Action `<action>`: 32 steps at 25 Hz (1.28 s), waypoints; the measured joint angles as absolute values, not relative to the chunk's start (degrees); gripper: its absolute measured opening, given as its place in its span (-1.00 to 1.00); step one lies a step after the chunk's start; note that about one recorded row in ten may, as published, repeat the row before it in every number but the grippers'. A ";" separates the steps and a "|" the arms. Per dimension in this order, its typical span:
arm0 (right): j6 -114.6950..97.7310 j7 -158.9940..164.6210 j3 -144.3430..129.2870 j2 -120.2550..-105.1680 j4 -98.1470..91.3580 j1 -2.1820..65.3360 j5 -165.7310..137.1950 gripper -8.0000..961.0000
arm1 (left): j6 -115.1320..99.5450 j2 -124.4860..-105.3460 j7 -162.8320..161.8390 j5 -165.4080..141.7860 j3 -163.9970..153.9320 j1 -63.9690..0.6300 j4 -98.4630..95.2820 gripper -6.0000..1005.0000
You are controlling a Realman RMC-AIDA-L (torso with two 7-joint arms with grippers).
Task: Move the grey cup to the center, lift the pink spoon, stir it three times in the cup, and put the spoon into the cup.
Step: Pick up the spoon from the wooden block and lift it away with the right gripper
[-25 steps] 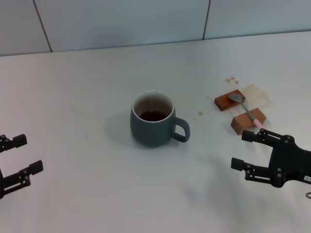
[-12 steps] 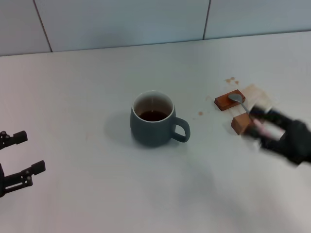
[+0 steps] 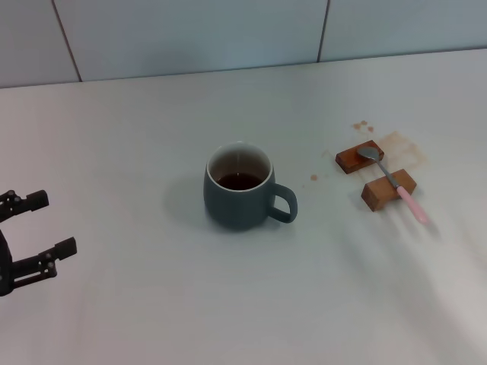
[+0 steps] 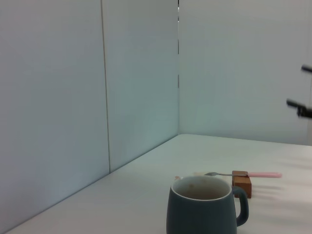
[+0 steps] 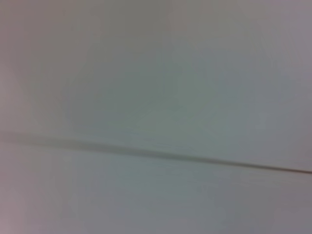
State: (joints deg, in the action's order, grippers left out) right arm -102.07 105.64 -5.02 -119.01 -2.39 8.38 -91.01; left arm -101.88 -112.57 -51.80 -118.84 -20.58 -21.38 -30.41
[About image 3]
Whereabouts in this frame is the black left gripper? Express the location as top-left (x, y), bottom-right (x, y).
top-left (0, 189), bottom-right (78, 297)

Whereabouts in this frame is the light brown wooden block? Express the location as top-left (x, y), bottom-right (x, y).
top-left (360, 169), bottom-right (418, 212)

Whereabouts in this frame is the pink handled metal spoon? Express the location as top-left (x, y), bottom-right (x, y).
top-left (356, 147), bottom-right (429, 224)

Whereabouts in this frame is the dark brown coffee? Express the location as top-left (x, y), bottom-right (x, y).
top-left (216, 173), bottom-right (264, 191)

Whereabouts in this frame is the grey ceramic cup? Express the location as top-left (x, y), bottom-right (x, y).
top-left (203, 141), bottom-right (298, 232)

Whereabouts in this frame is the dark reddish wooden block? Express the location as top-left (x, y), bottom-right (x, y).
top-left (335, 139), bottom-right (385, 175)

